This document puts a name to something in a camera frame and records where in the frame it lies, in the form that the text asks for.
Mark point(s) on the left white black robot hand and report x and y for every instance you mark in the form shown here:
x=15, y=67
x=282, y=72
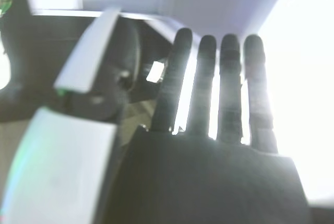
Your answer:
x=203, y=179

